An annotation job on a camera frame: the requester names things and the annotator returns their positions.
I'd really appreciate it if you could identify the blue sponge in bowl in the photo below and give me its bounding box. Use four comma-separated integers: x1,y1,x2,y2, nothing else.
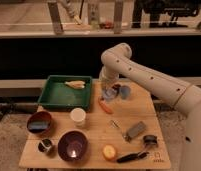
28,122,49,131

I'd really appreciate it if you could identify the wooden table board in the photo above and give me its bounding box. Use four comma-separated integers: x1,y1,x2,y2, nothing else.
19,82,171,170

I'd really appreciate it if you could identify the small dark round tin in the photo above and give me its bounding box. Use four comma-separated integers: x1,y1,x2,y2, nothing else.
143,135,158,146

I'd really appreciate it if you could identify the dark grape bunch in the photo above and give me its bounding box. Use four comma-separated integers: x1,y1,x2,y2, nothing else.
112,84,121,91

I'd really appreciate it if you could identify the white plastic cup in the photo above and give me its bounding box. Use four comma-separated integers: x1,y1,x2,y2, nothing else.
70,108,86,126

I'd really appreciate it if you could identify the green plastic tray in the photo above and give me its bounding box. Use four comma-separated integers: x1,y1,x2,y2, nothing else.
38,75,92,111

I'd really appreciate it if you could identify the small metal cup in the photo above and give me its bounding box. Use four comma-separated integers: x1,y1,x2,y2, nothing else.
38,139,53,154

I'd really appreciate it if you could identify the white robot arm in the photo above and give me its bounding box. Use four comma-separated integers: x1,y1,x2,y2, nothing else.
99,43,201,171

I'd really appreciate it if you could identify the blue cup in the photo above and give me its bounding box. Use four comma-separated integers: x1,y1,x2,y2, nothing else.
119,85,131,99

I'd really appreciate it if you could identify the red-brown bowl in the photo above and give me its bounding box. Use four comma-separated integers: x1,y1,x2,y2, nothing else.
27,111,52,135

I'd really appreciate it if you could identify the black handled tool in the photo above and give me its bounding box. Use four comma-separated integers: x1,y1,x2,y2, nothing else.
116,152,149,163

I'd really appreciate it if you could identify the purple bowl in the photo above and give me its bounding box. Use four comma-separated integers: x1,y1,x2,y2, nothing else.
58,131,88,162

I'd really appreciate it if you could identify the translucent grey gripper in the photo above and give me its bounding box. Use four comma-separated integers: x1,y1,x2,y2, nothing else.
99,66,119,100

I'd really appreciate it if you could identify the orange carrot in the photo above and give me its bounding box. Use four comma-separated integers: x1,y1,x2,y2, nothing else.
98,98,113,114

